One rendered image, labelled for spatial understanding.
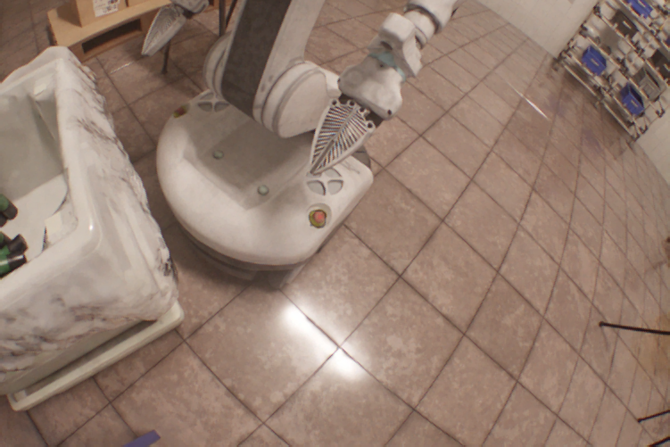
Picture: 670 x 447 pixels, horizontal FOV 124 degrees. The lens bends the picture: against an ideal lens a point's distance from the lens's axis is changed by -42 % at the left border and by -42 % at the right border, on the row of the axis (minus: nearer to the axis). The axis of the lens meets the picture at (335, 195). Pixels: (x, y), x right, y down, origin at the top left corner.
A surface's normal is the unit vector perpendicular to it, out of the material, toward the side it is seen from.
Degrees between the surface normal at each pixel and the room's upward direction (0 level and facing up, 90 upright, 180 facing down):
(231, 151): 0
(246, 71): 70
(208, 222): 49
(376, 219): 0
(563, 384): 0
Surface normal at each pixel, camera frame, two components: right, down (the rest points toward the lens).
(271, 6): -0.43, 0.41
